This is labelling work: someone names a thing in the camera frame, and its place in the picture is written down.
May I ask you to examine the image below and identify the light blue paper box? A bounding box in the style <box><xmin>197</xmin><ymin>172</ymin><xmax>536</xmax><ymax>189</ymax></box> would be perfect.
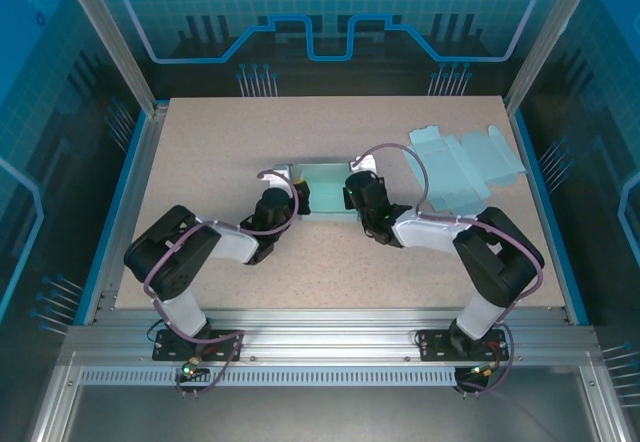
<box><xmin>407</xmin><ymin>124</ymin><xmax>530</xmax><ymax>214</ymax></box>
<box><xmin>293</xmin><ymin>160</ymin><xmax>362</xmax><ymax>219</ymax></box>

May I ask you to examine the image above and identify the slotted aluminium cable duct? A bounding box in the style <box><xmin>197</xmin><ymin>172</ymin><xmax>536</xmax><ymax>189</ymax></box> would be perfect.
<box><xmin>78</xmin><ymin>366</ymin><xmax>459</xmax><ymax>388</ymax></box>

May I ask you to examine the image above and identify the small LED connector board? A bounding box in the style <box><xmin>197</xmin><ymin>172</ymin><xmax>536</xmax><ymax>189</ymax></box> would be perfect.
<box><xmin>468</xmin><ymin>361</ymin><xmax>502</xmax><ymax>379</ymax></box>
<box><xmin>180</xmin><ymin>359</ymin><xmax>210</xmax><ymax>382</ymax></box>

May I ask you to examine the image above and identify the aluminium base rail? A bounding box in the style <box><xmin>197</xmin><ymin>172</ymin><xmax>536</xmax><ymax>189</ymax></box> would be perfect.
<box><xmin>57</xmin><ymin>306</ymin><xmax>601</xmax><ymax>369</ymax></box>

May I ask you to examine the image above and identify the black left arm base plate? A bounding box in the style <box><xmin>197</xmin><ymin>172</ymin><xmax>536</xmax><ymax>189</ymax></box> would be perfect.
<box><xmin>152</xmin><ymin>329</ymin><xmax>245</xmax><ymax>363</ymax></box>

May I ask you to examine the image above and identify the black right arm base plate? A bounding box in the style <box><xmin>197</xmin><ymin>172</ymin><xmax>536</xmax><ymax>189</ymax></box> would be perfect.
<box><xmin>414</xmin><ymin>328</ymin><xmax>506</xmax><ymax>363</ymax></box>

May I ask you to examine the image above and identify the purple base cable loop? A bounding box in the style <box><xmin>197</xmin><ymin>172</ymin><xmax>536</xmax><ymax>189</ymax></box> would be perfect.
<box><xmin>174</xmin><ymin>332</ymin><xmax>246</xmax><ymax>399</ymax></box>
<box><xmin>453</xmin><ymin>336</ymin><xmax>516</xmax><ymax>399</ymax></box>

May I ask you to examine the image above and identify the aluminium frame post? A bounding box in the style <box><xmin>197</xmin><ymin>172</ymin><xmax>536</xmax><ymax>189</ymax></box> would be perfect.
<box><xmin>55</xmin><ymin>0</ymin><xmax>170</xmax><ymax>116</ymax></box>
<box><xmin>503</xmin><ymin>0</ymin><xmax>605</xmax><ymax>112</ymax></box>

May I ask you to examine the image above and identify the blue table edge strip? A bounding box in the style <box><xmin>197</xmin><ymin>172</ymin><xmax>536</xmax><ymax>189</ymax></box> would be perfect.
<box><xmin>74</xmin><ymin>110</ymin><xmax>151</xmax><ymax>326</ymax></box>
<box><xmin>510</xmin><ymin>110</ymin><xmax>591</xmax><ymax>326</ymax></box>

